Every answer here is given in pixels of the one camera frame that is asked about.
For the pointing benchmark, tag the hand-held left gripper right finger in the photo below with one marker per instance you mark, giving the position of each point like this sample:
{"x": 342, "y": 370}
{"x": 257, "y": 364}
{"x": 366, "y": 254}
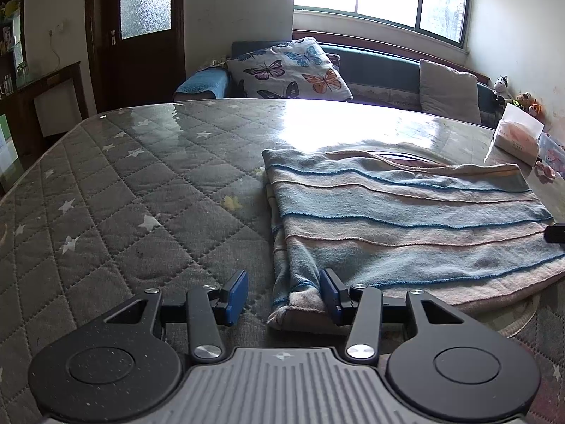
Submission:
{"x": 330, "y": 293}

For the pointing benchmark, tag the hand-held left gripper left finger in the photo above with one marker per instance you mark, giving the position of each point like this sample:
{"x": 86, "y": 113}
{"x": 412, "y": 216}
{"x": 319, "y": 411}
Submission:
{"x": 234, "y": 293}

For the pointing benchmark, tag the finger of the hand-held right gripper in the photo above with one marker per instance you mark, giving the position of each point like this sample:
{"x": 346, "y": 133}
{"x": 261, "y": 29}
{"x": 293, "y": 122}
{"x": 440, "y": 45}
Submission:
{"x": 556, "y": 233}

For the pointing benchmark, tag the blue pink striped knit garment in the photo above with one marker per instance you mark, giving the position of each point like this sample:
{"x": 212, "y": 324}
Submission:
{"x": 397, "y": 225}

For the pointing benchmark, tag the small pink toy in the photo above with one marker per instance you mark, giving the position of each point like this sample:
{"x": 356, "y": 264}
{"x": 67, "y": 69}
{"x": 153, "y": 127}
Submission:
{"x": 546, "y": 170}

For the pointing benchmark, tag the clear plastic storage box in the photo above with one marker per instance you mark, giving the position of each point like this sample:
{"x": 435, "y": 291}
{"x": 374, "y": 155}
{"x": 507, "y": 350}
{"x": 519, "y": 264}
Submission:
{"x": 554, "y": 150}

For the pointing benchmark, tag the white tissue box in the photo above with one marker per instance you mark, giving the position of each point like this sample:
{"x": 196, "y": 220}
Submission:
{"x": 514, "y": 139}

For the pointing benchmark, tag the orange plush toy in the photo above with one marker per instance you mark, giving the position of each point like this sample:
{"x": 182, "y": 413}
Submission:
{"x": 527, "y": 102}

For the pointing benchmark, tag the grey quilted star table cover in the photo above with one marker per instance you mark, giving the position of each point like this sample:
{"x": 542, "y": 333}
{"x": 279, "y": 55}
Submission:
{"x": 132, "y": 194}

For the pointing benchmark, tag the black white cow plush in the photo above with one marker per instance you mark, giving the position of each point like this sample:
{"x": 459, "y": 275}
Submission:
{"x": 500, "y": 87}

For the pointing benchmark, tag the plain grey pillow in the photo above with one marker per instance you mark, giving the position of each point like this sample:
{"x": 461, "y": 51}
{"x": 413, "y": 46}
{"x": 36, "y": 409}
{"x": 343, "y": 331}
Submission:
{"x": 448, "y": 90}

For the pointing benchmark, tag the butterfly print pillow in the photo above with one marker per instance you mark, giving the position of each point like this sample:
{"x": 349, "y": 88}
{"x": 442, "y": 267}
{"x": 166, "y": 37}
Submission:
{"x": 287, "y": 70}

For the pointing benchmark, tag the dark teal sofa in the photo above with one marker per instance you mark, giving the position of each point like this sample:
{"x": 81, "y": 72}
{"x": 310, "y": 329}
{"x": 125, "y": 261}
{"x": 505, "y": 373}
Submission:
{"x": 379, "y": 70}

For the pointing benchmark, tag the white chair back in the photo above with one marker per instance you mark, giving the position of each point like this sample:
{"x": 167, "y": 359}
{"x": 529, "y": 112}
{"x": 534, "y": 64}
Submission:
{"x": 59, "y": 108}

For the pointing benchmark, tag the dark wooden glass door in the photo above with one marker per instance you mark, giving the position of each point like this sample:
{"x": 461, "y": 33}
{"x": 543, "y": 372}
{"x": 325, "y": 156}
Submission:
{"x": 141, "y": 53}

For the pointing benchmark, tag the dark wooden side cabinet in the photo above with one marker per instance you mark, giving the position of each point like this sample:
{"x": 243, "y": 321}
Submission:
{"x": 24, "y": 106}

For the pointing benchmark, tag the dark wooden shelf unit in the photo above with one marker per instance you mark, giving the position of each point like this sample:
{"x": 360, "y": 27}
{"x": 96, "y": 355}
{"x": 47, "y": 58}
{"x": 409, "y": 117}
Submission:
{"x": 11, "y": 31}

